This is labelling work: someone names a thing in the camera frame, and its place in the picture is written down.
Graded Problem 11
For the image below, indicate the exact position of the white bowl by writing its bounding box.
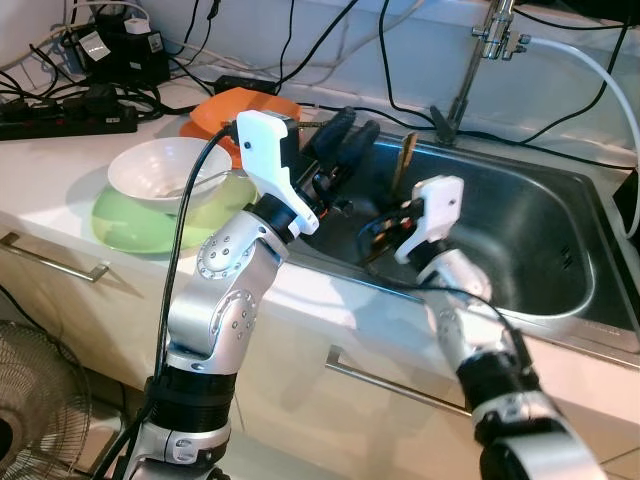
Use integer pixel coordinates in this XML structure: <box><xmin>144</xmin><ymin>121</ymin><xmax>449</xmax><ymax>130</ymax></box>
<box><xmin>106</xmin><ymin>136</ymin><xmax>234</xmax><ymax>217</ymax></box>

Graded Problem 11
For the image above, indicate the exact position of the white plug adapter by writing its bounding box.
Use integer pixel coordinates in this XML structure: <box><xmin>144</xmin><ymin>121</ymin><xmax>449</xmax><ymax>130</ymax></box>
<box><xmin>122</xmin><ymin>15</ymin><xmax>152</xmax><ymax>37</ymax></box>

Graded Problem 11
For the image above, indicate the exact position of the white water hose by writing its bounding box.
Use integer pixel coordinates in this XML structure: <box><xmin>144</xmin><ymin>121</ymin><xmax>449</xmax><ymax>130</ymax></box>
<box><xmin>525</xmin><ymin>35</ymin><xmax>640</xmax><ymax>241</ymax></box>

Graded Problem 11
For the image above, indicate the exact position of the light green plate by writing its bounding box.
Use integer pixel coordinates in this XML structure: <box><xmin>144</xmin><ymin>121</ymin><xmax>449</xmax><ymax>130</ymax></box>
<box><xmin>91</xmin><ymin>172</ymin><xmax>260</xmax><ymax>255</ymax></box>

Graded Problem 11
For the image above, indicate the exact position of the black power strip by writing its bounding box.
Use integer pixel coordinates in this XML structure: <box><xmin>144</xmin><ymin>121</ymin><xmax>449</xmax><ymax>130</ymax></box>
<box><xmin>0</xmin><ymin>98</ymin><xmax>140</xmax><ymax>142</ymax></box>

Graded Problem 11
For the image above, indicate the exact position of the black wall cable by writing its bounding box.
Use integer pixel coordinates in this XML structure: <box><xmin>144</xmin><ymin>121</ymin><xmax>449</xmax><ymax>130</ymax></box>
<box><xmin>378</xmin><ymin>0</ymin><xmax>446</xmax><ymax>131</ymax></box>
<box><xmin>270</xmin><ymin>0</ymin><xmax>361</xmax><ymax>91</ymax></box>
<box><xmin>522</xmin><ymin>15</ymin><xmax>631</xmax><ymax>144</ymax></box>

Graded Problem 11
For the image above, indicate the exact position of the chrome sink faucet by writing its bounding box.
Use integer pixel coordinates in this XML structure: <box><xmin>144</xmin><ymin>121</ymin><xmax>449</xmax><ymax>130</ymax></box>
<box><xmin>429</xmin><ymin>0</ymin><xmax>533</xmax><ymax>143</ymax></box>

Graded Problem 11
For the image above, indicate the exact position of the black appliance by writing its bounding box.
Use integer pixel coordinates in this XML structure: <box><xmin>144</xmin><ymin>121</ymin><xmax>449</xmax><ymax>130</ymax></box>
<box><xmin>612</xmin><ymin>165</ymin><xmax>640</xmax><ymax>241</ymax></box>

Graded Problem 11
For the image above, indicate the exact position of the orange bowl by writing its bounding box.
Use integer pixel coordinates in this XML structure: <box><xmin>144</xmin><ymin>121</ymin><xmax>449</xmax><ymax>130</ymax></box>
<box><xmin>189</xmin><ymin>86</ymin><xmax>303</xmax><ymax>143</ymax></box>

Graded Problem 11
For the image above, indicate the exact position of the wooden handled utensil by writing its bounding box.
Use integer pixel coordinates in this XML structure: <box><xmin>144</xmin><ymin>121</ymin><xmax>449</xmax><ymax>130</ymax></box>
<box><xmin>362</xmin><ymin>130</ymin><xmax>421</xmax><ymax>269</ymax></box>

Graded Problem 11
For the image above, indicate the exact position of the silver cabinet handle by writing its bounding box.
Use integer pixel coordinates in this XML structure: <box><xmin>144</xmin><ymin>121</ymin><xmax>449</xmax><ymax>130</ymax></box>
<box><xmin>324</xmin><ymin>344</ymin><xmax>473</xmax><ymax>418</ymax></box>

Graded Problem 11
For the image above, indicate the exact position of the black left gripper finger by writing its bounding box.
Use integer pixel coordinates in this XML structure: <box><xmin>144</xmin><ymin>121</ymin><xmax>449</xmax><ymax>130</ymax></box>
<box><xmin>335</xmin><ymin>120</ymin><xmax>383</xmax><ymax>187</ymax></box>
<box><xmin>310</xmin><ymin>107</ymin><xmax>359</xmax><ymax>165</ymax></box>

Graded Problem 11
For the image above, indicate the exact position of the stainless steel sink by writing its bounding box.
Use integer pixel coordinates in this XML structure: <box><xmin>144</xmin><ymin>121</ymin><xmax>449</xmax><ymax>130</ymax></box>
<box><xmin>288</xmin><ymin>128</ymin><xmax>640</xmax><ymax>339</ymax></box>

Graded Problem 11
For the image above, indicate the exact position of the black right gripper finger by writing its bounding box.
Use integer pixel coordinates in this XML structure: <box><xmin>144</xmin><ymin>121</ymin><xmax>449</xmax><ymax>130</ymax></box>
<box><xmin>358</xmin><ymin>212</ymin><xmax>393</xmax><ymax>263</ymax></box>

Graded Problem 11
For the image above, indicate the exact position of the black power supply box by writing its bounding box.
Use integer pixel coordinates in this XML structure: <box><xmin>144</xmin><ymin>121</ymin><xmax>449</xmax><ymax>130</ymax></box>
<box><xmin>68</xmin><ymin>12</ymin><xmax>173</xmax><ymax>88</ymax></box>

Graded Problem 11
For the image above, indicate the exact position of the silver drawer handle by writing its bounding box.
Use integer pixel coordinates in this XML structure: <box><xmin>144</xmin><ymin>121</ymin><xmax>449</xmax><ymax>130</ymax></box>
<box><xmin>0</xmin><ymin>231</ymin><xmax>112</xmax><ymax>285</ymax></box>

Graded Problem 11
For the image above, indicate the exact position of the grey floor fan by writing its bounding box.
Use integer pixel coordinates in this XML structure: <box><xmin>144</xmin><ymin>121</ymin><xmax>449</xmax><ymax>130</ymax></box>
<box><xmin>0</xmin><ymin>319</ymin><xmax>94</xmax><ymax>480</ymax></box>

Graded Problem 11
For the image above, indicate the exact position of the black adapter brick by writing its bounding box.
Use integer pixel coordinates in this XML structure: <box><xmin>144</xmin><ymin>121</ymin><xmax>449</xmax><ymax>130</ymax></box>
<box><xmin>214</xmin><ymin>74</ymin><xmax>284</xmax><ymax>99</ymax></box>

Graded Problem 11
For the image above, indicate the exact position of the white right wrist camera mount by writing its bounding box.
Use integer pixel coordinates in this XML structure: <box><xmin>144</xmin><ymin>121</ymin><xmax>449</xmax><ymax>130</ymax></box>
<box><xmin>392</xmin><ymin>175</ymin><xmax>467</xmax><ymax>267</ymax></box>

